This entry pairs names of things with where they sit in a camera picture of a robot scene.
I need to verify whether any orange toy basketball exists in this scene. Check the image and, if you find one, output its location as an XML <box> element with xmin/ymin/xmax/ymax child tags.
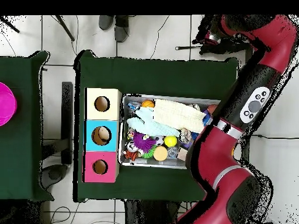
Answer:
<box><xmin>141</xmin><ymin>99</ymin><xmax>155</xmax><ymax>109</ymax></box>

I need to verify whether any silver mesh bin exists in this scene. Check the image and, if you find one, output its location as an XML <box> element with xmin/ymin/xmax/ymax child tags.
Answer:
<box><xmin>118</xmin><ymin>93</ymin><xmax>221</xmax><ymax>170</ymax></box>

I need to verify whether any black panel on stand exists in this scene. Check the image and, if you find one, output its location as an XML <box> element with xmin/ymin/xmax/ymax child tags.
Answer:
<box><xmin>39</xmin><ymin>81</ymin><xmax>74</xmax><ymax>190</ymax></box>

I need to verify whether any cream waffle cloth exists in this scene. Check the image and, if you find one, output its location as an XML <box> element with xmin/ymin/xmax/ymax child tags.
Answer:
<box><xmin>152</xmin><ymin>99</ymin><xmax>207</xmax><ymax>135</ymax></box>

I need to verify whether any black backpack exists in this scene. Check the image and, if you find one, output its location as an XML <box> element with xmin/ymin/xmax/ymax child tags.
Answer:
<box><xmin>175</xmin><ymin>15</ymin><xmax>258</xmax><ymax>55</ymax></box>

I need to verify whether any purple spiky monster toy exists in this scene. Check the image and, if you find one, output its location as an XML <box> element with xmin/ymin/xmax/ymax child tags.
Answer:
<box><xmin>133</xmin><ymin>131</ymin><xmax>157</xmax><ymax>153</ymax></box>

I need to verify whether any pink plastic bowl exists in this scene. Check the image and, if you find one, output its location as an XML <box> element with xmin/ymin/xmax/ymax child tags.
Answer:
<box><xmin>0</xmin><ymin>81</ymin><xmax>18</xmax><ymax>127</ymax></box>

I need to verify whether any mint waffle cloth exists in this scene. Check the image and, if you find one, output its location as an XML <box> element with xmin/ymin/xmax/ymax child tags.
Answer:
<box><xmin>126</xmin><ymin>106</ymin><xmax>181</xmax><ymax>138</ymax></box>

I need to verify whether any black tripod leg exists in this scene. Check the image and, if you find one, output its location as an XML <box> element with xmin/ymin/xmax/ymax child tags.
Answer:
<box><xmin>0</xmin><ymin>15</ymin><xmax>20</xmax><ymax>33</ymax></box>
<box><xmin>54</xmin><ymin>15</ymin><xmax>75</xmax><ymax>42</ymax></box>

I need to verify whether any thin black cable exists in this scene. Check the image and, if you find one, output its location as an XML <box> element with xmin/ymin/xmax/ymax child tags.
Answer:
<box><xmin>252</xmin><ymin>134</ymin><xmax>299</xmax><ymax>140</ymax></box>
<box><xmin>149</xmin><ymin>15</ymin><xmax>170</xmax><ymax>60</ymax></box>

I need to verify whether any dark green tablecloth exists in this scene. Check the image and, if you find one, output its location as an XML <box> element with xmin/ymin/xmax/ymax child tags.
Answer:
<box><xmin>72</xmin><ymin>50</ymin><xmax>239</xmax><ymax>203</ymax></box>
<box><xmin>0</xmin><ymin>50</ymin><xmax>54</xmax><ymax>201</ymax></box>

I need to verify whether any round orange sponge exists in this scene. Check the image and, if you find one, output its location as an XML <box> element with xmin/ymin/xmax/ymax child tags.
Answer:
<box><xmin>153</xmin><ymin>145</ymin><xmax>168</xmax><ymax>162</ymax></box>

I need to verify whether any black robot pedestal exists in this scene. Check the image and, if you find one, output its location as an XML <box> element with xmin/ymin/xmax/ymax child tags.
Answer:
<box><xmin>123</xmin><ymin>199</ymin><xmax>182</xmax><ymax>224</ymax></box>

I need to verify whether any wooden cube block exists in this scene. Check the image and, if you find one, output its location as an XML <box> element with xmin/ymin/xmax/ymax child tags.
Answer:
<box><xmin>176</xmin><ymin>147</ymin><xmax>189</xmax><ymax>162</ymax></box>

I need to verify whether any wooden box with three holes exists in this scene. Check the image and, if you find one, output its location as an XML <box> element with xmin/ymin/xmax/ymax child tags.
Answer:
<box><xmin>82</xmin><ymin>87</ymin><xmax>123</xmax><ymax>184</ymax></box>

